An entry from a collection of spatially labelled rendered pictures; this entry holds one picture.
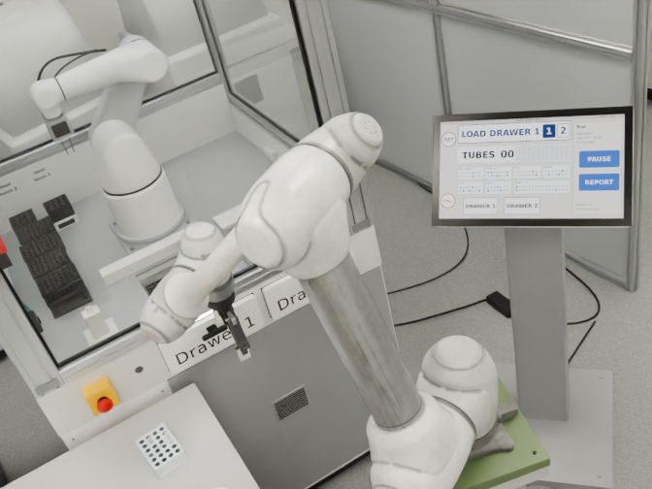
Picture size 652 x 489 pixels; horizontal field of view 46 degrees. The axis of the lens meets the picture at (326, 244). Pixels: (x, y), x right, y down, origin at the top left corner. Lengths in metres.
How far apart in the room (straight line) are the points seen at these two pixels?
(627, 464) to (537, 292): 0.69
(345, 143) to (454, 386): 0.58
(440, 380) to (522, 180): 0.72
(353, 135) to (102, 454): 1.19
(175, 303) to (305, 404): 0.91
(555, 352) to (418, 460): 1.16
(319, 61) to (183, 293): 0.69
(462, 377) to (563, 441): 1.22
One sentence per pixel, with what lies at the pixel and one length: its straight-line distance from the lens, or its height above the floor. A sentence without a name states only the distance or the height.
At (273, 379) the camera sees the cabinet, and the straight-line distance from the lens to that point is 2.32.
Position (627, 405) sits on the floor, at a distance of 2.93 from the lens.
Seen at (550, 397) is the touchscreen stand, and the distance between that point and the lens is 2.72.
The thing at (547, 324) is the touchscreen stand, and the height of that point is 0.50.
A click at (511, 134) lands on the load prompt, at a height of 1.15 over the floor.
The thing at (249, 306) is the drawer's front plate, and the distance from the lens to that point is 2.11.
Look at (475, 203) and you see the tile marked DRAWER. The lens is 2.12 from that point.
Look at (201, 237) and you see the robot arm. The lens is 1.71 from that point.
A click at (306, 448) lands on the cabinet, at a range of 2.58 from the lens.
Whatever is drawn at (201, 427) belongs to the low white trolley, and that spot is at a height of 0.76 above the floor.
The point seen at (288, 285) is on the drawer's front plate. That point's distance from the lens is 2.13.
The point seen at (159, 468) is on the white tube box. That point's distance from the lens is 1.97.
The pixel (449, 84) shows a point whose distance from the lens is 3.55.
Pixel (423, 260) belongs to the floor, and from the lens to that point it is 3.57.
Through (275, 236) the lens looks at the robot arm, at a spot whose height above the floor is 1.57.
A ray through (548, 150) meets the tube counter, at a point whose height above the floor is 1.12.
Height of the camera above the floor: 2.22
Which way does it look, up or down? 36 degrees down
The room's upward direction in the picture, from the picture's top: 15 degrees counter-clockwise
